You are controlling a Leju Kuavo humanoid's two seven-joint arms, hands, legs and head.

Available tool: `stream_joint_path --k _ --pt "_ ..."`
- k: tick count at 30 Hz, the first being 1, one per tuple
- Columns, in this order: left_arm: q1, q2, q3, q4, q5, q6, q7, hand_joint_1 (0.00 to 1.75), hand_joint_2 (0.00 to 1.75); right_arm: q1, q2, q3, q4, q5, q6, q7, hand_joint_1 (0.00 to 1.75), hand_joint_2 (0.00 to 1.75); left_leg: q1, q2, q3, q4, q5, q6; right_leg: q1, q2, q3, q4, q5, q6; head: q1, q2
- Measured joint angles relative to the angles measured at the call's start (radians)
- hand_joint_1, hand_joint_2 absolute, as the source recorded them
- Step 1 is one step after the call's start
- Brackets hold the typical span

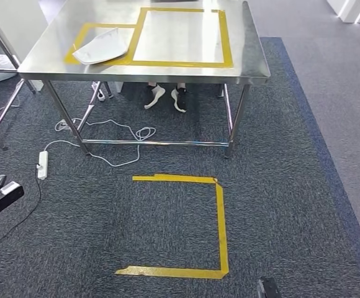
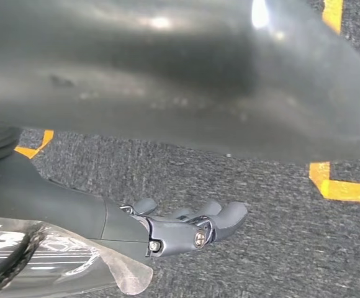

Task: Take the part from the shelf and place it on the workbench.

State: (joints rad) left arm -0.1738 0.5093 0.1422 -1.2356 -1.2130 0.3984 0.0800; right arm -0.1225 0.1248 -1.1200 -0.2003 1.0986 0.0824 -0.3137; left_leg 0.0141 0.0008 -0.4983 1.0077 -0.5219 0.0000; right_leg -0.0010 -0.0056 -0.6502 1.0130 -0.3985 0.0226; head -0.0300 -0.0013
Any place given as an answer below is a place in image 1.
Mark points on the white curved car part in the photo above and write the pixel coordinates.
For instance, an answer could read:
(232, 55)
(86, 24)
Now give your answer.
(102, 47)

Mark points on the stainless steel workbench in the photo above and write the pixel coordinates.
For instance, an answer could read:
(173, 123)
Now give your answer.
(248, 49)

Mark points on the white side table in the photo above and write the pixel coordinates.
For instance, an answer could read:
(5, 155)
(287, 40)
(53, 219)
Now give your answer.
(21, 24)

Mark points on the black white sneaker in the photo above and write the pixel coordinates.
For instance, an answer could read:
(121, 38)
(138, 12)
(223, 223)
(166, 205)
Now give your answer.
(155, 98)
(180, 100)

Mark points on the white display plinth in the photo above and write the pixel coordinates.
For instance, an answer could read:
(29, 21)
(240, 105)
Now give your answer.
(347, 8)

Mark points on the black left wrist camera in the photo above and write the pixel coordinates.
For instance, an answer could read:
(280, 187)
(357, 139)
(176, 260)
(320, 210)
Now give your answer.
(11, 197)

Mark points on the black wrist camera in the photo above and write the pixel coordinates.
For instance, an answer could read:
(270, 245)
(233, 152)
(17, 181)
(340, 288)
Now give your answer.
(268, 290)
(11, 197)

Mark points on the small yellow tape frame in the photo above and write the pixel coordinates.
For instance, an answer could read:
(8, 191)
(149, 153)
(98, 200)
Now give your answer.
(78, 38)

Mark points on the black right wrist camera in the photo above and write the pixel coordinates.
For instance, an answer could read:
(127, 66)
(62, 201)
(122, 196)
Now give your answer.
(268, 290)

